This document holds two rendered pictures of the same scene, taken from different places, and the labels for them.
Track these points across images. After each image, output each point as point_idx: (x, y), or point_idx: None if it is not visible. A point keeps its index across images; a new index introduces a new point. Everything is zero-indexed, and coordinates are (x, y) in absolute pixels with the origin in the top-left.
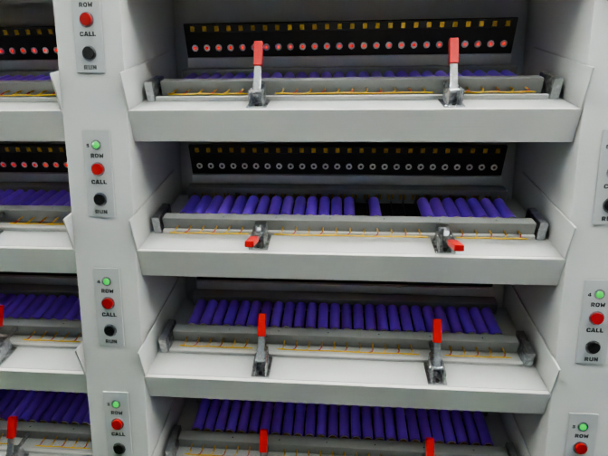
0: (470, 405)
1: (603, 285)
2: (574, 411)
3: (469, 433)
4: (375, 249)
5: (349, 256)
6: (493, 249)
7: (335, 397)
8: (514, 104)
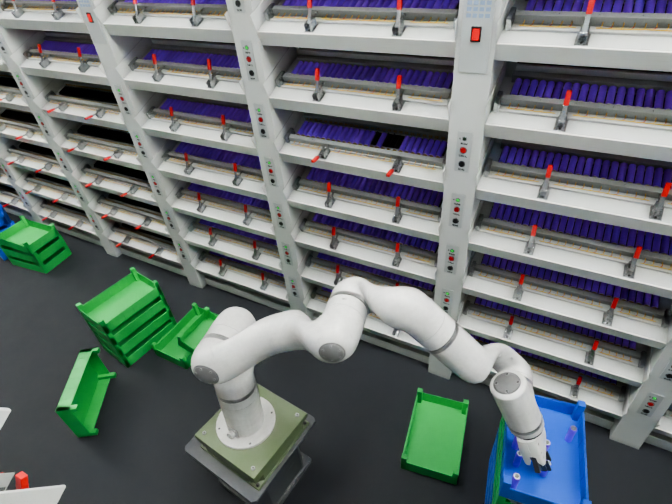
0: (409, 233)
1: (459, 196)
2: (449, 244)
3: (426, 245)
4: (368, 165)
5: (356, 167)
6: (418, 172)
7: (356, 220)
8: (424, 111)
